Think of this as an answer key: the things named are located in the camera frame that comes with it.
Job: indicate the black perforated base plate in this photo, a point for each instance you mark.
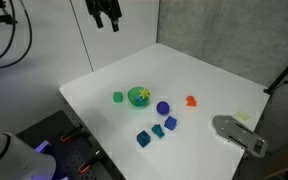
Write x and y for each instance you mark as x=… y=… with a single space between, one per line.
x=74 y=150

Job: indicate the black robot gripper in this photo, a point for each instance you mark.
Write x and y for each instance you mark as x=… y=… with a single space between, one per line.
x=104 y=6

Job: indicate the yellow spiky toy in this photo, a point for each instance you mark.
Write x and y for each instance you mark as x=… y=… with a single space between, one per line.
x=144 y=93

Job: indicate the orange toy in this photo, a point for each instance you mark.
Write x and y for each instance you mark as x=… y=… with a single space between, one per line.
x=190 y=101

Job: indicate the small light blue toy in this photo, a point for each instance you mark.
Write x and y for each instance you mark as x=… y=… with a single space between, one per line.
x=138 y=98

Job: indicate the black mounting bar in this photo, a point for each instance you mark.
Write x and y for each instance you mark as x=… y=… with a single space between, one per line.
x=0 y=19

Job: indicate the teal animal toy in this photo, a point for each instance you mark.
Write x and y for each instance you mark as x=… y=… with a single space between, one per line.
x=158 y=130

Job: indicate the purple bumpy ball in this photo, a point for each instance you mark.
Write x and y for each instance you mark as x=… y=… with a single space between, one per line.
x=163 y=107

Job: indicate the plain blue cube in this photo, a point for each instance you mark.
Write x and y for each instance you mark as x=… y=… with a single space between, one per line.
x=170 y=123

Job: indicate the green cube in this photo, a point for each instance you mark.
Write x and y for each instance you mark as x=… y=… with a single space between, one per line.
x=117 y=97

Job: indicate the grey metal plate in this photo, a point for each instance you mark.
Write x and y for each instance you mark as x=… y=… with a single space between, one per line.
x=239 y=135

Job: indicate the pale yellow sticky note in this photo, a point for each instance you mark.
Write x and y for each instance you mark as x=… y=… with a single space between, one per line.
x=242 y=116

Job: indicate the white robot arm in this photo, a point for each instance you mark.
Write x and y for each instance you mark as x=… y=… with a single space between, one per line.
x=14 y=156

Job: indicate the green bowl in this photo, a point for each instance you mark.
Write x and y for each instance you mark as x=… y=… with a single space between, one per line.
x=135 y=100

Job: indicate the blue block with print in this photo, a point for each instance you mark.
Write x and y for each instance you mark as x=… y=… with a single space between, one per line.
x=143 y=138

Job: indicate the black tripod pole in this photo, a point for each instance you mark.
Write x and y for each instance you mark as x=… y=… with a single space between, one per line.
x=284 y=71

